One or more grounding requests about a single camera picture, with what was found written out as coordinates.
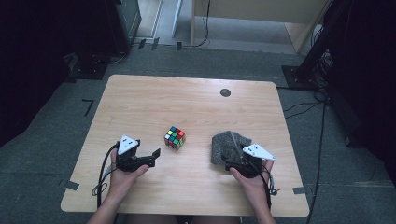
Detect multicoloured puzzle cube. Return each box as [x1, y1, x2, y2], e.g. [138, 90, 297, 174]
[163, 125, 187, 152]

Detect dark curtain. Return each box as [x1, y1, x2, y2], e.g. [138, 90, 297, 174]
[0, 0, 116, 147]
[323, 0, 396, 180]

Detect hand-held gripper cable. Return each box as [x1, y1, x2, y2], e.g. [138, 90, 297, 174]
[258, 164, 280, 210]
[92, 143, 120, 209]

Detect black metal stand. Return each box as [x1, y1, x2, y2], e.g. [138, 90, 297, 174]
[281, 0, 344, 91]

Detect person's right hand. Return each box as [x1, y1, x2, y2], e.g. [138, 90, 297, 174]
[229, 158, 275, 213]

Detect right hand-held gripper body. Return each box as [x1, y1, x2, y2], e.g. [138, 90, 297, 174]
[230, 143, 276, 179]

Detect person's left hand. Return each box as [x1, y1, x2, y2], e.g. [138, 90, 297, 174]
[106, 148, 150, 203]

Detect black cabinet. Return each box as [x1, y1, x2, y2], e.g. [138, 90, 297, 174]
[104, 0, 143, 56]

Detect black hanging cable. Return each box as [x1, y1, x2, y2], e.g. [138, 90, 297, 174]
[183, 0, 212, 49]

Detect right hand-held gripper cable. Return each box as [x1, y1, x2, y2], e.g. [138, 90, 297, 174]
[258, 164, 280, 210]

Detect black stand base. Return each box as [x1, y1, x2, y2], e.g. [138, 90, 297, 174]
[66, 52, 109, 81]

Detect long black floor cable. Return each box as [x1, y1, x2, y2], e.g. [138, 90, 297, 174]
[306, 101, 327, 216]

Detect grey fuzzy cloth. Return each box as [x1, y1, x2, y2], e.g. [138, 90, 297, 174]
[210, 130, 252, 166]

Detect light wooden desk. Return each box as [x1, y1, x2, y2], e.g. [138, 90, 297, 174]
[191, 0, 332, 54]

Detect left hand-held gripper cable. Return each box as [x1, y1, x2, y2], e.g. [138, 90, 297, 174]
[92, 143, 120, 209]

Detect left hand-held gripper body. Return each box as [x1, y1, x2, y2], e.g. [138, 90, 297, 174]
[115, 134, 150, 173]

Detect black looped cable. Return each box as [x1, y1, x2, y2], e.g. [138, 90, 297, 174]
[92, 50, 128, 65]

